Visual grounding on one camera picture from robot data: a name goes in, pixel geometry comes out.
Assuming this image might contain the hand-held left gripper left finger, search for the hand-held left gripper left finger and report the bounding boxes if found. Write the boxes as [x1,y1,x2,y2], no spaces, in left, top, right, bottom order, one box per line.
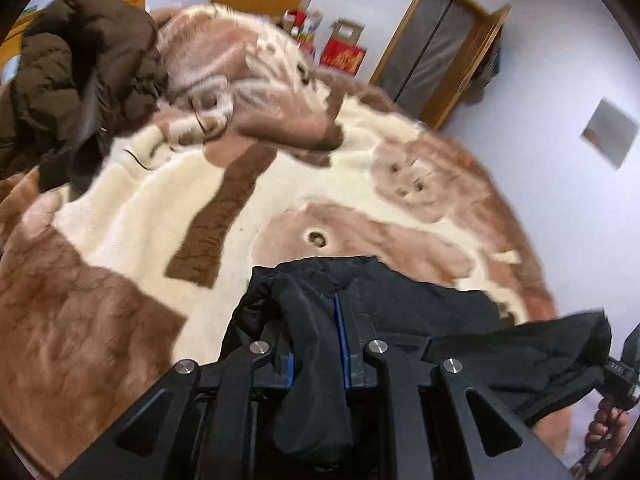
[60,326,297,480]

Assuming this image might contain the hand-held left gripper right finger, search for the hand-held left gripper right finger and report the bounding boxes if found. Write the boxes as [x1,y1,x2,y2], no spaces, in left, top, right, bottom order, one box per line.
[333,292,576,480]

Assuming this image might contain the black puffer jacket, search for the black puffer jacket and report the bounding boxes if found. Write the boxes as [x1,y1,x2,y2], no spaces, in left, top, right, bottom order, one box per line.
[220,256,614,458]

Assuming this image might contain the person's right hand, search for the person's right hand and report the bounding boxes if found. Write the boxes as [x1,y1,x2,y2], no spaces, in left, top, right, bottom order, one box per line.
[585,397,632,455]

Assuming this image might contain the brown cream printed blanket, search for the brown cream printed blanket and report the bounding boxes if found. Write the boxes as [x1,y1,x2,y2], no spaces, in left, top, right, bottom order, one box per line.
[0,4,573,478]

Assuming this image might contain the red gift box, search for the red gift box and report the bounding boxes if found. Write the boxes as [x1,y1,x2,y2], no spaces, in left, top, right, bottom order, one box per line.
[320,42,367,77]

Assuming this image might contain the hanging bags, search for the hanging bags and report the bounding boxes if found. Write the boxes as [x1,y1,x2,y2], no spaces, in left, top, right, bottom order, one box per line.
[470,45,501,106]

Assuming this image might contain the wooden framed door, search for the wooden framed door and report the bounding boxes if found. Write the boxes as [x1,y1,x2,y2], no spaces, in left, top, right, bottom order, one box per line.
[369,0,512,131]

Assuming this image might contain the cardboard box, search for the cardboard box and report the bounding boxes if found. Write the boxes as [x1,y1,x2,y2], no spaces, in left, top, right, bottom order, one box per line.
[330,19,363,48]

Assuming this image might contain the brown puffer jacket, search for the brown puffer jacket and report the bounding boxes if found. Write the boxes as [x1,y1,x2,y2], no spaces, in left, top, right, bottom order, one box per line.
[0,0,170,196]

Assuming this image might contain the grey wall panel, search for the grey wall panel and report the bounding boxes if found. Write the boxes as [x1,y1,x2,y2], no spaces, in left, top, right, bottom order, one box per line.
[580,99,640,171]

